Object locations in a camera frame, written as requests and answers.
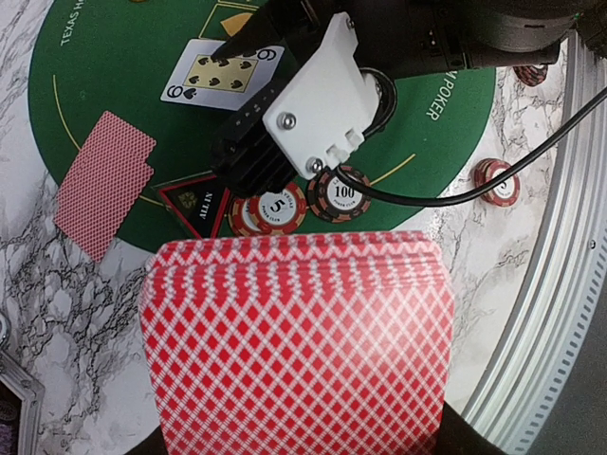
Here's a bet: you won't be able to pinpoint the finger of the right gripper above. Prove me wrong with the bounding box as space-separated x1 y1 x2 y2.
211 0 318 62

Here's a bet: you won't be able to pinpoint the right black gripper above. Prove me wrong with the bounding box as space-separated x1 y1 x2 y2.
310 1 583 80

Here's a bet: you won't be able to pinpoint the nine of spades card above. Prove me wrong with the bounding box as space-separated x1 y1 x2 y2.
160 39 285 111

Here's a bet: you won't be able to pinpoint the dark red poker chip stack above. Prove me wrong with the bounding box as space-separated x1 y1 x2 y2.
513 64 549 87

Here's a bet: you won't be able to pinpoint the dark chips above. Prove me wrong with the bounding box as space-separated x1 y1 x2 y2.
306 171 371 224

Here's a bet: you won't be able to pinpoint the black triangular all-in button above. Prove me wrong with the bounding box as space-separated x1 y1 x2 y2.
153 172 231 239

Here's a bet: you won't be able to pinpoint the face-down card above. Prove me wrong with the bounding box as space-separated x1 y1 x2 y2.
54 111 156 263

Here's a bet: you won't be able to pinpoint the pink playing card deck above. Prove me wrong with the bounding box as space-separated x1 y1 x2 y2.
138 231 454 454

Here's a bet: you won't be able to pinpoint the round green poker mat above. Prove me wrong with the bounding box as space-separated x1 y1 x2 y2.
27 0 498 252

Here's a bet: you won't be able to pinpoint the aluminium poker chip case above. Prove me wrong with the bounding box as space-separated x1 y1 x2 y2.
1 315 45 454

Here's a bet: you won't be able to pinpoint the front aluminium rail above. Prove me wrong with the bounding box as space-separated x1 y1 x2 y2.
459 27 607 455

